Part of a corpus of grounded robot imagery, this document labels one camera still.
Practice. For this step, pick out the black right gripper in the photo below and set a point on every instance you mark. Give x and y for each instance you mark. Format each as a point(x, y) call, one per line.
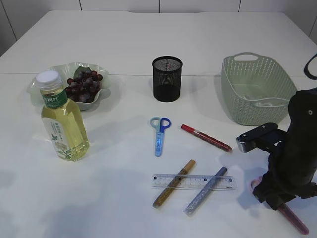
point(293, 163)

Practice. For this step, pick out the pink scissors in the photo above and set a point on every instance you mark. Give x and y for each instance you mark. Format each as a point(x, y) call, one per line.
point(288, 214)

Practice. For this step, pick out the blue scissors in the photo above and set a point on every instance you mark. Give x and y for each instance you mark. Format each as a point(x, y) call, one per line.
point(160, 125)

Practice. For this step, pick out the purple grape bunch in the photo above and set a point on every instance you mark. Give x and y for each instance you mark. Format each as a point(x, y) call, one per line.
point(84, 85)

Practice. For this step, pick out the green tea bottle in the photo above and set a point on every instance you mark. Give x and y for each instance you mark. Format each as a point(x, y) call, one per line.
point(62, 118)

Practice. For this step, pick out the clear plastic sheet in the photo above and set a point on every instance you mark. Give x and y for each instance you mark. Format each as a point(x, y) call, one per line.
point(266, 102)

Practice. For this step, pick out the red glitter pen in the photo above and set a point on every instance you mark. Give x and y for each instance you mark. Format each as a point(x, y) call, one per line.
point(206, 138)

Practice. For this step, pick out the green plastic basket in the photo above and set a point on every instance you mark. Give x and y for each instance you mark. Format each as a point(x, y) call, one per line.
point(262, 77)

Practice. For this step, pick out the silver glitter pen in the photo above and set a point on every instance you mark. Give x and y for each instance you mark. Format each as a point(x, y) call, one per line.
point(204, 193)

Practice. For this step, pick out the clear plastic ruler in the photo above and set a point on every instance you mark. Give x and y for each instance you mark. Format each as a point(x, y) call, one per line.
point(192, 182)

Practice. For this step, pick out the gold glitter pen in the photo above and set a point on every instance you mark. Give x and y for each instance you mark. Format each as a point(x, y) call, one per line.
point(163, 196)

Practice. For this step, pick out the black mesh pen holder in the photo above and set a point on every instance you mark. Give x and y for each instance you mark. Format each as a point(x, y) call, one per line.
point(167, 73)

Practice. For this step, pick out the pale green wavy plate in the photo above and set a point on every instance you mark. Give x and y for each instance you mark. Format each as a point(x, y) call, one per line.
point(67, 71)

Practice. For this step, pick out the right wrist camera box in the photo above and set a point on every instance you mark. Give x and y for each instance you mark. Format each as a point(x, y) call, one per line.
point(263, 137)

